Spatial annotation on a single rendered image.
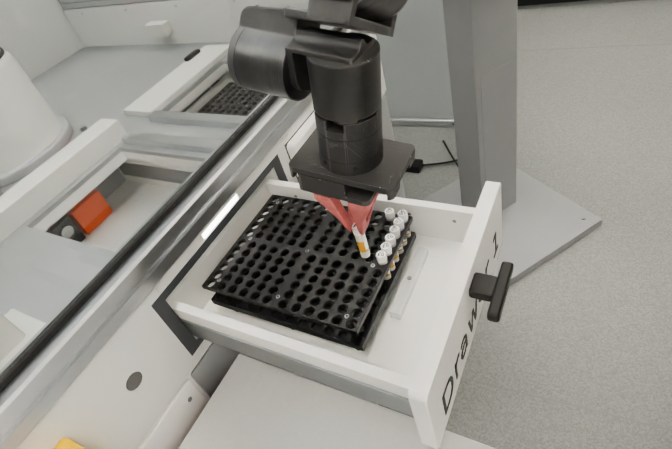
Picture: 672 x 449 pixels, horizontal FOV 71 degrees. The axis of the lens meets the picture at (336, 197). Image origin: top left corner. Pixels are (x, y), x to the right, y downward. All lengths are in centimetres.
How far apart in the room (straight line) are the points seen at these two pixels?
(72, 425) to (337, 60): 46
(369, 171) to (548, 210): 147
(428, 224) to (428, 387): 27
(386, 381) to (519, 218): 138
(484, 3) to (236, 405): 111
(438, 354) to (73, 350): 36
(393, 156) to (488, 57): 104
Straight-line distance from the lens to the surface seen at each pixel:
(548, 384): 150
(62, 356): 56
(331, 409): 65
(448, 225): 65
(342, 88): 36
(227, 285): 62
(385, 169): 42
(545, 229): 179
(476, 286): 52
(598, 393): 151
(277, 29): 41
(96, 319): 57
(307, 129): 78
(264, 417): 67
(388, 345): 58
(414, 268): 63
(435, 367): 46
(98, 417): 62
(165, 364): 66
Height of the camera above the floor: 133
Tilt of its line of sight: 39 degrees down
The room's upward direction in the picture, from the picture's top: 18 degrees counter-clockwise
